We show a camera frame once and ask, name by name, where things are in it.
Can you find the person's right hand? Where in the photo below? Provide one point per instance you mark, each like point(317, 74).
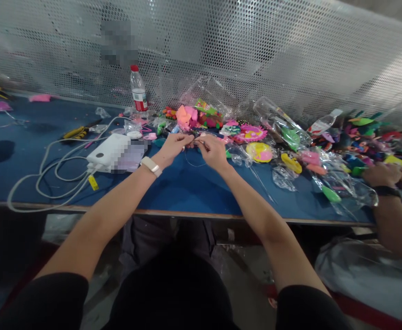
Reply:
point(214, 153)

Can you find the person's left hand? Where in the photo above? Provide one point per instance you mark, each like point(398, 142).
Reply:
point(171, 149)

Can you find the person's left fingers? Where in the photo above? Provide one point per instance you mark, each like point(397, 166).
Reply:
point(185, 139)

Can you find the person's right fingers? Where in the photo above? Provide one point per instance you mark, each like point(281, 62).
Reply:
point(203, 144)

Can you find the small clear packet with toy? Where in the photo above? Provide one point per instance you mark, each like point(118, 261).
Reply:
point(197, 134)

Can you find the pile of colourful foam shapes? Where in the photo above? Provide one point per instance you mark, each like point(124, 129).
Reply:
point(190, 117)

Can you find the pink foam strips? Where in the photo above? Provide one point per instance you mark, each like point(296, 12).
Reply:
point(145, 125)

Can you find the blue table mat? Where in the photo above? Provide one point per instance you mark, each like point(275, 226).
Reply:
point(194, 189)

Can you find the pink flower foam piece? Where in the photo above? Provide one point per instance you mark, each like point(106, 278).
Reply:
point(251, 132)

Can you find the white round case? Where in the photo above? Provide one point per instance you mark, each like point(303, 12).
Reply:
point(135, 134)

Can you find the crumpled clear plastic bag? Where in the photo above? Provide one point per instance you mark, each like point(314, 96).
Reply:
point(209, 91)

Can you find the yellow pink round foam piece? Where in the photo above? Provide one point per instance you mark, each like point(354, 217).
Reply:
point(259, 152)

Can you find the clear bottle with red cap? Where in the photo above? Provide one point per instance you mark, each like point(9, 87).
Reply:
point(138, 92)

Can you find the white power bank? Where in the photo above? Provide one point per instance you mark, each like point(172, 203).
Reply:
point(106, 153)

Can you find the large clear bag with green foam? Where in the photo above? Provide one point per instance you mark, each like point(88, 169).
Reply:
point(283, 127)

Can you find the small clear plastic bag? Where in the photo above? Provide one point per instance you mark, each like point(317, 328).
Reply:
point(102, 112)

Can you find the flat clear plastic bag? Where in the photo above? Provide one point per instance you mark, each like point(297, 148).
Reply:
point(284, 178)

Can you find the yellow foam figure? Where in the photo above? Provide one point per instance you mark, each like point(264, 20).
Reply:
point(292, 163)

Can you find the yellow tag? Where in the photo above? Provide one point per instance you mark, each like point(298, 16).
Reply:
point(93, 183)

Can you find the perforated metal panel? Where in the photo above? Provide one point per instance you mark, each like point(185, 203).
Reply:
point(256, 51)

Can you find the yellow black pliers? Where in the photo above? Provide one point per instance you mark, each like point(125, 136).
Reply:
point(75, 132)

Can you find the clear bottle with white cap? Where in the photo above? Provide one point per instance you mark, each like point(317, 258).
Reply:
point(323, 123)

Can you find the person's legs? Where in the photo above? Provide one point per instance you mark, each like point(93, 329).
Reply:
point(173, 275)

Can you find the long clear bag with green piece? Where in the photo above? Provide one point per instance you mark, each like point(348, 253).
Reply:
point(338, 187)

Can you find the heap of dark foam toys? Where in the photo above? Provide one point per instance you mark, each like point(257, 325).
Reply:
point(369, 141)

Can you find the white plastic sack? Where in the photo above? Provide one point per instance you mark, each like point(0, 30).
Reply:
point(366, 271)

